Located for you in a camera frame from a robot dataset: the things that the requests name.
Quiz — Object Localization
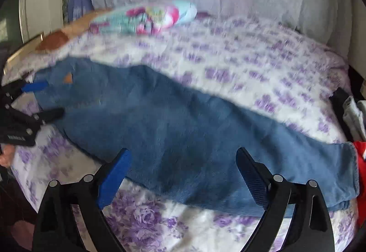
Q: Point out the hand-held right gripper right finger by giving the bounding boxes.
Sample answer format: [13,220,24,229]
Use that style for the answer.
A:
[236,147,335,252]

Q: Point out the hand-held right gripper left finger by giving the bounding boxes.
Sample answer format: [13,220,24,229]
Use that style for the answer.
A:
[33,148,132,252]

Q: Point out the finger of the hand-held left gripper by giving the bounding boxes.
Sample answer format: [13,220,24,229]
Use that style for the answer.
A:
[0,78,50,101]
[6,108,65,133]

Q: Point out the blue denim pants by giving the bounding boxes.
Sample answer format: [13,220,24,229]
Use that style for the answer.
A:
[33,56,361,217]

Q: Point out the person's left hand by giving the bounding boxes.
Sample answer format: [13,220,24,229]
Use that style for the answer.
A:
[0,144,15,168]

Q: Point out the brown quilted pillow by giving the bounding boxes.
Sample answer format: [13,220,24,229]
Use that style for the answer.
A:
[37,8,115,53]

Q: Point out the red garment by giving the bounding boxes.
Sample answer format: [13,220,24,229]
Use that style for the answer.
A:
[353,141,366,230]

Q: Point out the grey garment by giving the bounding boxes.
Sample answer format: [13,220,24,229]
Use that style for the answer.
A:
[343,96,366,141]

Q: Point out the black garment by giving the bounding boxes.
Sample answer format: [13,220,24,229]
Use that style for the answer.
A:
[329,88,348,115]

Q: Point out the purple floral bedspread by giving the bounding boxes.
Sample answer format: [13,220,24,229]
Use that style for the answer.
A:
[6,12,358,252]

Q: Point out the folded floral blanket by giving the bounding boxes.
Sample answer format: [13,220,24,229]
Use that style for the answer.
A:
[90,0,198,35]

